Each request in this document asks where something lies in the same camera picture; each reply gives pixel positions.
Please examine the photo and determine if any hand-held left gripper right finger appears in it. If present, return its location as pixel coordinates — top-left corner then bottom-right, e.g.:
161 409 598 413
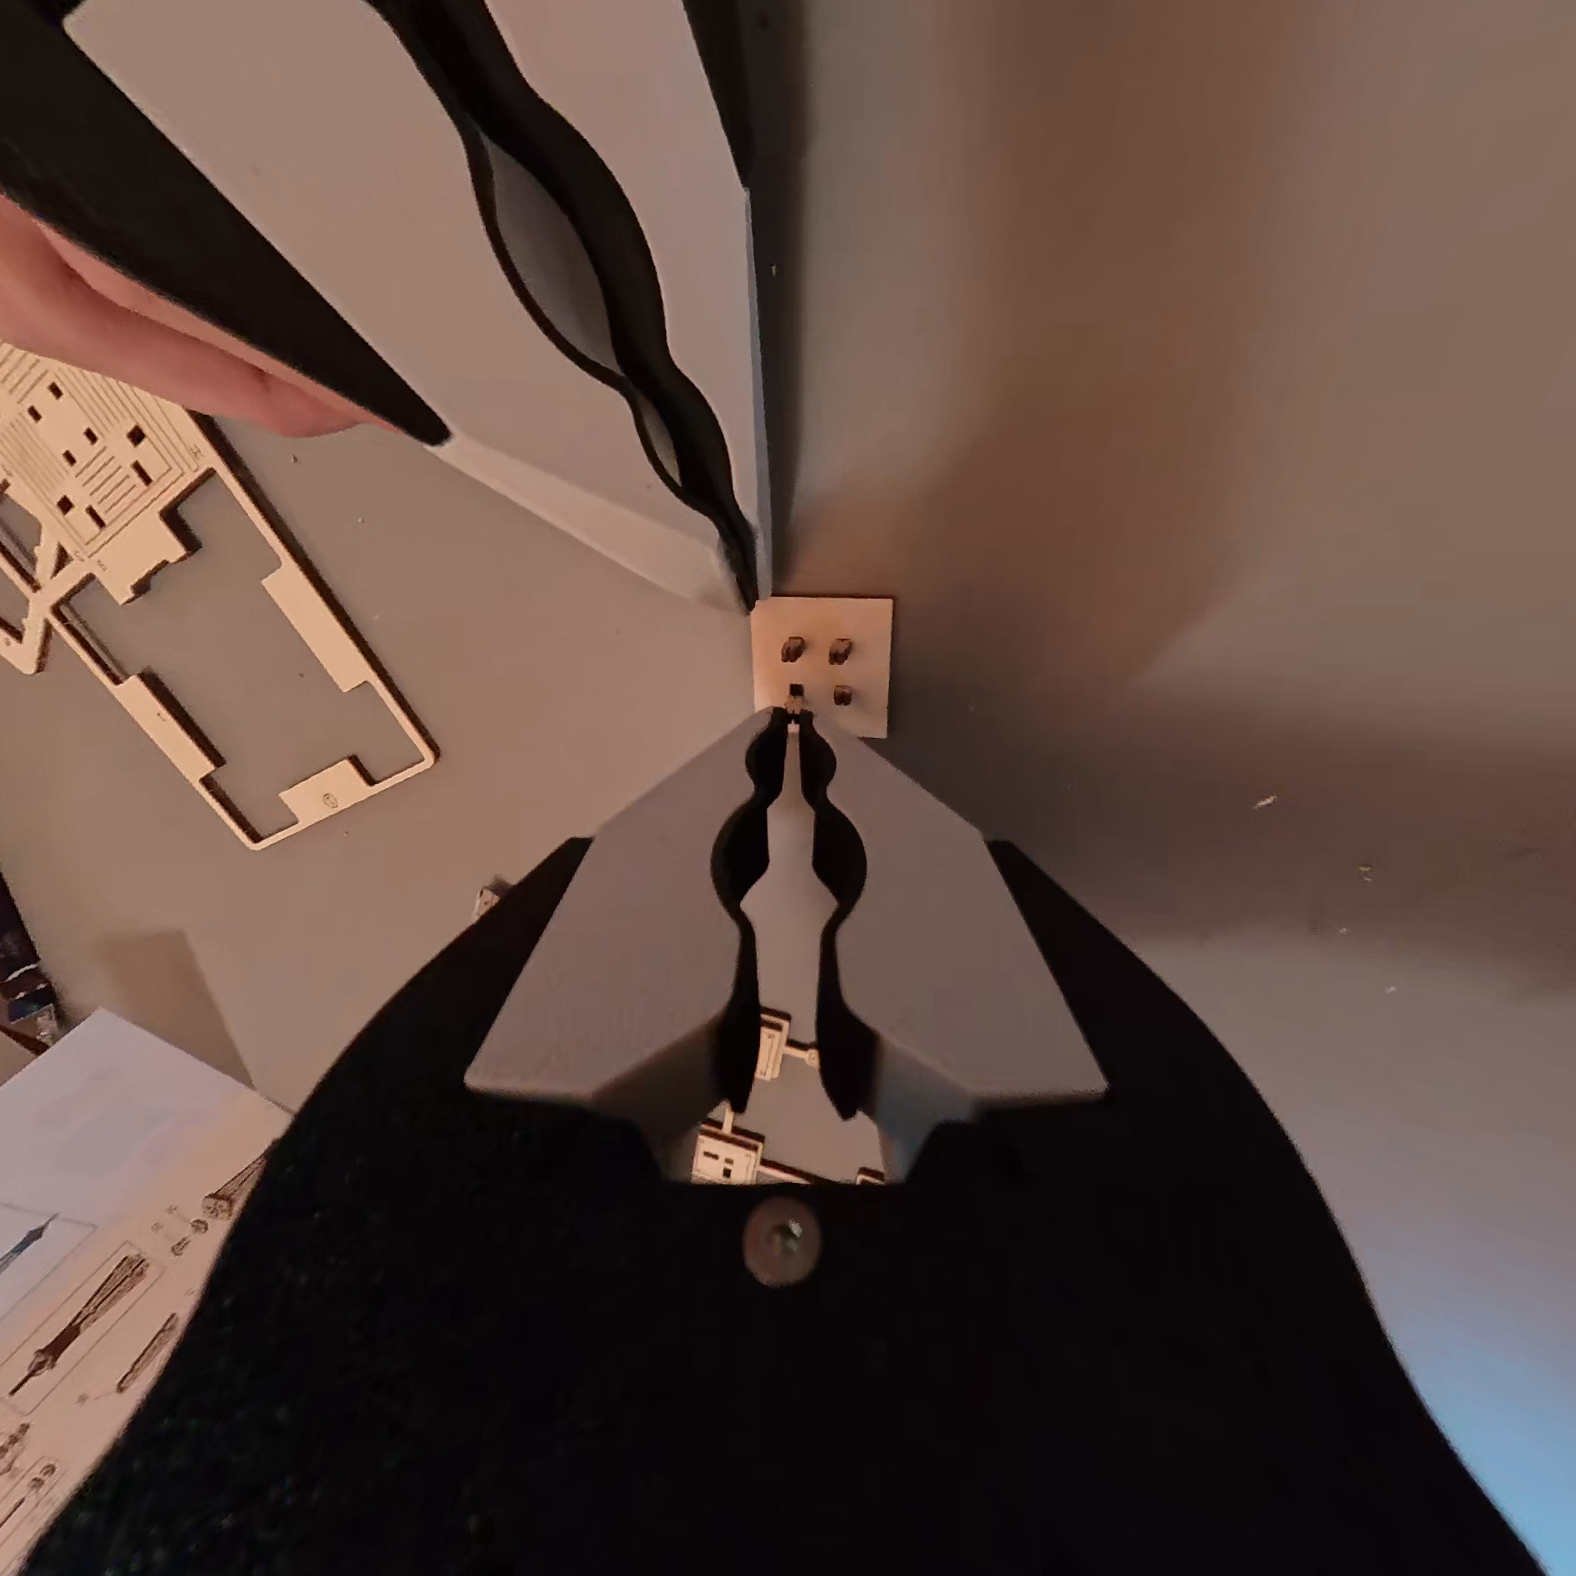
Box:
797 715 1110 1182

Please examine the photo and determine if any wooden four-pad square frame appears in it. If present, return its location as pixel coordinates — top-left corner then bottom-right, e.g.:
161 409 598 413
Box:
688 1008 823 1186

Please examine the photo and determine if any punched-out wooden parts sheet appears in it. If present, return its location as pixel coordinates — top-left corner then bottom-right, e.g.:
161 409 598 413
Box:
0 342 440 854

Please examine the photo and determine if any paper instruction booklet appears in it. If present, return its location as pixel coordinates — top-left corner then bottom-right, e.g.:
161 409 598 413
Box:
0 1010 296 1576

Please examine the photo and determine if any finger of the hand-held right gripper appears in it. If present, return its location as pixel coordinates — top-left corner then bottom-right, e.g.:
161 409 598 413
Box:
418 0 780 612
58 0 758 612

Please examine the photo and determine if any small square wooden plate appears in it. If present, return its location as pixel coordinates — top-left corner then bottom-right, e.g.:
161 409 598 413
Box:
750 597 894 741

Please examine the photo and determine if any person's right hand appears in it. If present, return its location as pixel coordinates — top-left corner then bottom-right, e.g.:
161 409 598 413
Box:
0 195 397 441

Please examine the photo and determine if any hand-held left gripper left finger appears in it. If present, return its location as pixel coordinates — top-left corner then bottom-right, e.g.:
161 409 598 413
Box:
465 710 791 1182

